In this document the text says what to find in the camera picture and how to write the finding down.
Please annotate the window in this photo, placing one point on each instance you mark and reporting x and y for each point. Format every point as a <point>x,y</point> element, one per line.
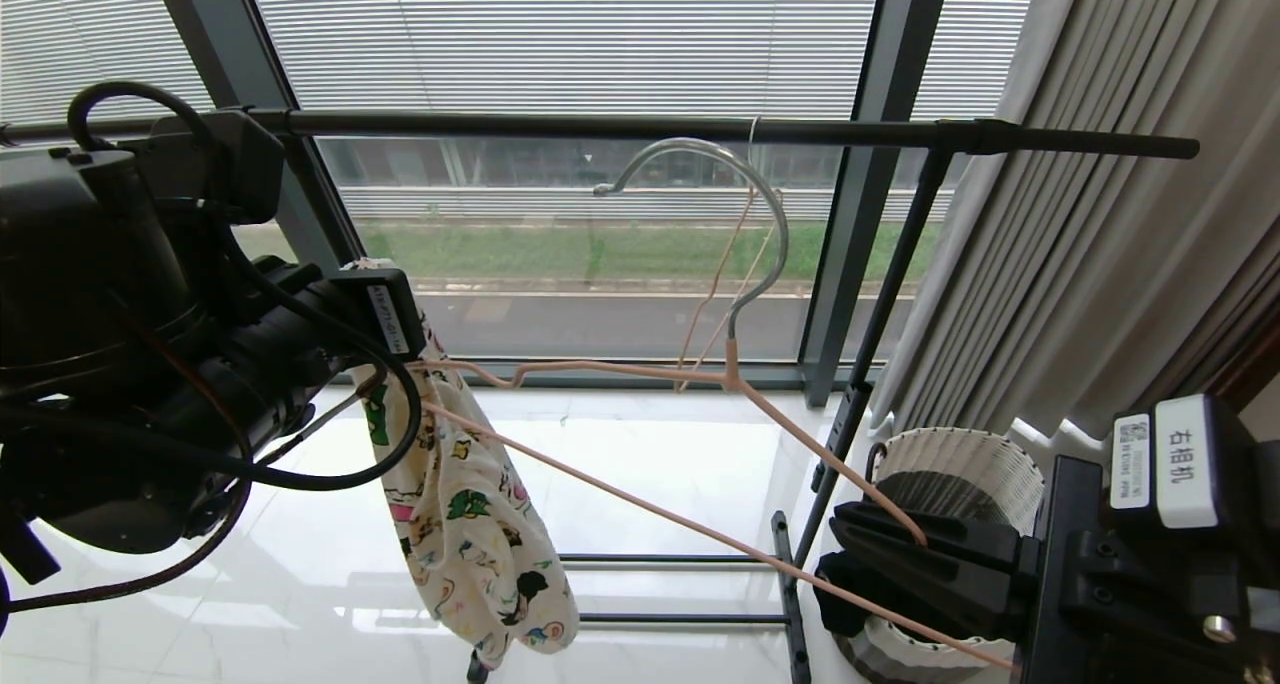
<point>600,44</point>

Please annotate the beige curtain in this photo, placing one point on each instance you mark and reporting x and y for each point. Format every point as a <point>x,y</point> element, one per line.
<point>1100,264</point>

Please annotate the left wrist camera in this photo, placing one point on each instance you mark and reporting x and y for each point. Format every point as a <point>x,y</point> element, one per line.
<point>220,164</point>

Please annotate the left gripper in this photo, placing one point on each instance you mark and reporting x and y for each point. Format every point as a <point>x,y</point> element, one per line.
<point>290,364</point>

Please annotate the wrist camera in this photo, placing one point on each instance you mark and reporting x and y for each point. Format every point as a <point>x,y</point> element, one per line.
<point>1180,464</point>
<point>220,164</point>

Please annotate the black clothes rack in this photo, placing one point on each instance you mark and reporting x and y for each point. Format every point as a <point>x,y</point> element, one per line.
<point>500,126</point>

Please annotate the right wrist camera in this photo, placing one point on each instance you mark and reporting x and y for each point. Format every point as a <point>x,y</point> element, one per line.
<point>1180,464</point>

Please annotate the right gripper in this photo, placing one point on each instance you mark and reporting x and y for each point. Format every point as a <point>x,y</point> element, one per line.
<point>1070,604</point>

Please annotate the black garment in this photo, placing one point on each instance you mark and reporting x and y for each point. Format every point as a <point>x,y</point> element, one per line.
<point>840,604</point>

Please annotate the pink clothes hanger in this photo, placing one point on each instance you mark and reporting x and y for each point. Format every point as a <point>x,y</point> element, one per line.
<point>752,164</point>
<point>733,359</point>

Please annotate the cream printed garment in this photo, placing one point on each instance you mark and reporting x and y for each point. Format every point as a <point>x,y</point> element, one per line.
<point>480,544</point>

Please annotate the white laundry basket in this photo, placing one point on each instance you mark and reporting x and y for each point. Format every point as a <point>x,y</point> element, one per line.
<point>960,454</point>

